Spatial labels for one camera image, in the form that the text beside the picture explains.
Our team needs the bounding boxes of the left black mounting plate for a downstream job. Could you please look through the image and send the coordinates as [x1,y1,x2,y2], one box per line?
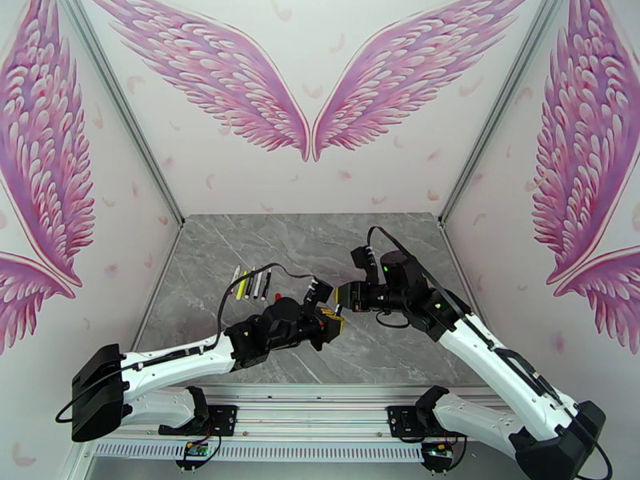
[158,404,238,437]

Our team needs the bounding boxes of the black mounting plate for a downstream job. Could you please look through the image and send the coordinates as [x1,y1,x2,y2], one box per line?
[158,404,238,437]
[387,404,469,440]

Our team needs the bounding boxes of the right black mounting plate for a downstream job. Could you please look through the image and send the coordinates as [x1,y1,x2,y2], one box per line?
[387,404,469,440]

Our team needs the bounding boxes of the left small circuit board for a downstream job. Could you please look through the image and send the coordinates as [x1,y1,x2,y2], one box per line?
[174,441,211,470]

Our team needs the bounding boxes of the small circuit board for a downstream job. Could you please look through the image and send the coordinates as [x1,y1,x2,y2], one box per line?
[174,441,211,470]
[421,442,458,470]

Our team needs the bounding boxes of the right small circuit board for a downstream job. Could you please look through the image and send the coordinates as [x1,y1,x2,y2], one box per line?
[421,442,458,470]

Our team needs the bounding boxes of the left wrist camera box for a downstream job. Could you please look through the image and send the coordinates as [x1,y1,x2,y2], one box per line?
[301,277,334,310]

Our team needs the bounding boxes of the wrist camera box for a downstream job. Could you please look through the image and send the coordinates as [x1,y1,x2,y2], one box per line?
[301,277,334,310]
[350,243,378,280]

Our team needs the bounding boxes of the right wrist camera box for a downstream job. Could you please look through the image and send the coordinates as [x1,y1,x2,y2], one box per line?
[350,243,378,280]

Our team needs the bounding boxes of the right gripper black cable loop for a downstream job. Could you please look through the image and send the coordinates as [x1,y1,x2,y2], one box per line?
[374,310,412,329]

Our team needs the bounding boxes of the right black camera cable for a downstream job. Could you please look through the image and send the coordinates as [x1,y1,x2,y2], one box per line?
[366,226,614,480]

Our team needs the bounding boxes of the black camera cable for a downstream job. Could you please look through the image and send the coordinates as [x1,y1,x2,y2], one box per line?
[54,263,321,425]
[366,226,614,480]

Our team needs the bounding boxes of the left black camera cable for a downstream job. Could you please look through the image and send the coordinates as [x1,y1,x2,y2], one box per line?
[54,263,321,425]

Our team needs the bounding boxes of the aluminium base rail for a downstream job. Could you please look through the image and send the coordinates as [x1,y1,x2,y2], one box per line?
[79,385,546,442]

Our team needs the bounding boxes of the white perforated cable tray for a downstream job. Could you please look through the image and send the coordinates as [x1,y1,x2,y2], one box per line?
[92,441,429,463]

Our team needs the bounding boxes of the right aluminium frame post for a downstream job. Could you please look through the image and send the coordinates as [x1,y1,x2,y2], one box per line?
[437,0,569,230]

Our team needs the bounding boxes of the aluminium frame post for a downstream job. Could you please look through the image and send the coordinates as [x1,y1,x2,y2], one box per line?
[437,0,569,230]
[55,0,186,230]

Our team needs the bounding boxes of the left aluminium frame post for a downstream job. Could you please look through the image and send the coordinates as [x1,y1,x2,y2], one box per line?
[55,0,186,230]

